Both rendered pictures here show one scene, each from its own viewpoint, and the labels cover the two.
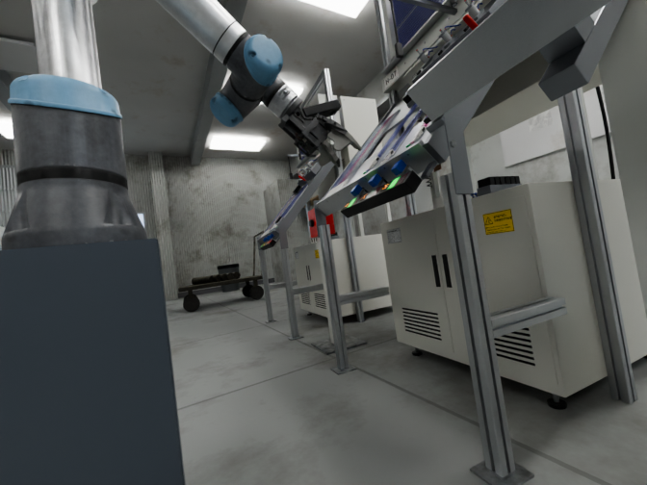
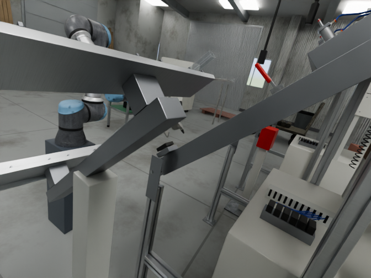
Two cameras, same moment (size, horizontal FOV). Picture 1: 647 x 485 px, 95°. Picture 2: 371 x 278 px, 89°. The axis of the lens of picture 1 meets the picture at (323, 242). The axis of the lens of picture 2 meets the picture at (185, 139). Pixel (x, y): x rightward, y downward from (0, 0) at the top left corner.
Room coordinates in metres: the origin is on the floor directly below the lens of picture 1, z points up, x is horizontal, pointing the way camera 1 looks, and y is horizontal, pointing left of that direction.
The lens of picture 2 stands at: (0.36, -0.83, 1.04)
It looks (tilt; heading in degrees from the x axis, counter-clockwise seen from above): 19 degrees down; 55
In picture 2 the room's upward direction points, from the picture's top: 12 degrees clockwise
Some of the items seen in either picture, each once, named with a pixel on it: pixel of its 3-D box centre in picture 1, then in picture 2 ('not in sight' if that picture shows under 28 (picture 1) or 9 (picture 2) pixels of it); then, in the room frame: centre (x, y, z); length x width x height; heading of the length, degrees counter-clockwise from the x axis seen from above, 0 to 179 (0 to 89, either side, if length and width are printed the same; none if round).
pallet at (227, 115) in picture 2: not in sight; (221, 114); (4.57, 3.50, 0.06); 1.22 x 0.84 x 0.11; 118
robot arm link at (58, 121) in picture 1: (72, 135); (72, 113); (0.41, 0.33, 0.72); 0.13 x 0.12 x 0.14; 35
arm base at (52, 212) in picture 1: (80, 216); (70, 133); (0.40, 0.32, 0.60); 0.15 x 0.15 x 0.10
